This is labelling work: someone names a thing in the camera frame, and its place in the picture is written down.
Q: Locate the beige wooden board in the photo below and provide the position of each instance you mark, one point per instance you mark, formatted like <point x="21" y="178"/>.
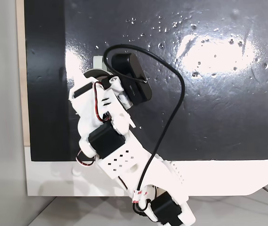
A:
<point x="20" y="70"/>

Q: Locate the white tape with red print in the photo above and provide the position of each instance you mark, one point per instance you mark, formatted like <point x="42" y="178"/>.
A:
<point x="137" y="196"/>

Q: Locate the black glossy mat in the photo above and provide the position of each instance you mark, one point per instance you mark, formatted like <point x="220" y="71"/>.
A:
<point x="218" y="117"/>

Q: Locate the black oval camera box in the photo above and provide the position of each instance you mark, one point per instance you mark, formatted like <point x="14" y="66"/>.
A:
<point x="133" y="80"/>

